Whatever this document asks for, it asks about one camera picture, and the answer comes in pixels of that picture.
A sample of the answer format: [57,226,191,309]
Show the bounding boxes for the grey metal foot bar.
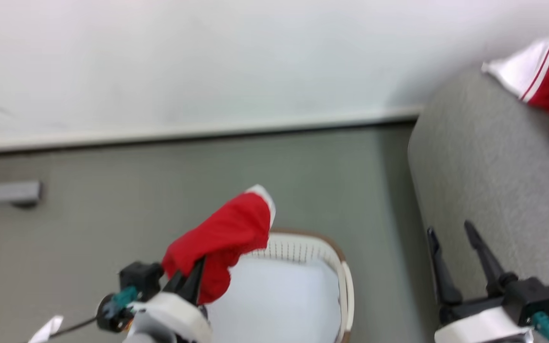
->
[0,180,43,209]

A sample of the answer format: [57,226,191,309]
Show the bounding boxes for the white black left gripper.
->
[126,257,213,343]

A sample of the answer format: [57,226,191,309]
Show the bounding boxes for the white paper tag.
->
[28,315,64,343]

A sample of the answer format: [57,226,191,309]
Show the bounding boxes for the thin black cable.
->
[46,315,109,338]

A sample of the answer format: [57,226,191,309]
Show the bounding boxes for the white plastic laundry basket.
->
[236,230,354,343]

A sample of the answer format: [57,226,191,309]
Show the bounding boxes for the white black baseboard strip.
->
[0,105,423,154]

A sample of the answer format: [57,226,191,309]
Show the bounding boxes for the grey fabric sofa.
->
[407,64,549,343]

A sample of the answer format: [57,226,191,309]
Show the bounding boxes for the red shorts with white trim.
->
[162,185,276,305]

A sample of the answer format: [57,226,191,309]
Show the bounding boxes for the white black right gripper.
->
[427,220,535,343]

